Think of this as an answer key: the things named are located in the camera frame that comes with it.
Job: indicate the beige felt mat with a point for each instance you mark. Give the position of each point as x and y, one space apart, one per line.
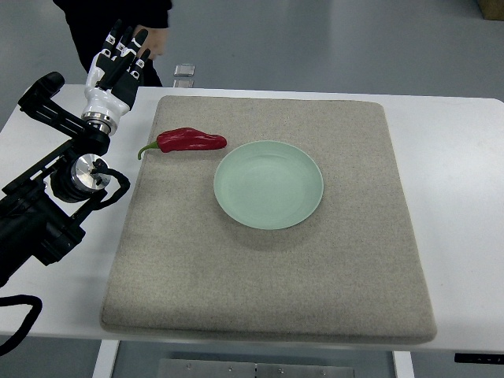
350 273

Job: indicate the cardboard box corner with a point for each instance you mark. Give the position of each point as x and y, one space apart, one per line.
492 9

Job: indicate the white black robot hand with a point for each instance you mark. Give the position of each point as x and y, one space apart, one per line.
113 79

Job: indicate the red pepper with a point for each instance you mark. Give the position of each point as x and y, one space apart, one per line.
183 139

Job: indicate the white table leg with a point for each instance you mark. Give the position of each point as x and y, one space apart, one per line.
403 364
106 358

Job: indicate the white table leg right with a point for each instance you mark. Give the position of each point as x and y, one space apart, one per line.
403 364

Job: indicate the white table leg left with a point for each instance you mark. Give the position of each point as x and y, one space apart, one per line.
106 358

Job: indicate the light green plate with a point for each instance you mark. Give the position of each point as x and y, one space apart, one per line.
268 185

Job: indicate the metal table base plate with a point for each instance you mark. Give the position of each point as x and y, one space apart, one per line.
200 368

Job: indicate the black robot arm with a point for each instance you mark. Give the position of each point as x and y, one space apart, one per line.
44 207

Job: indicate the black table control panel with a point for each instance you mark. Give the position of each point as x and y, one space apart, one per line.
487 359

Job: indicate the person in black clothes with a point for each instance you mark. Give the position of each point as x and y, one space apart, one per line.
91 21

